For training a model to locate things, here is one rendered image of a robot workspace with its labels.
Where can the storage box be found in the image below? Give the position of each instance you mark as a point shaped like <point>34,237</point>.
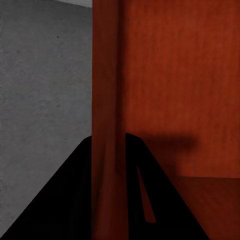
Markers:
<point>168,72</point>

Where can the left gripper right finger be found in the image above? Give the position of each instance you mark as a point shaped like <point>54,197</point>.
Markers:
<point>174,220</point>

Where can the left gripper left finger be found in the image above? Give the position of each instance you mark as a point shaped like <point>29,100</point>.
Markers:
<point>62,209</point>

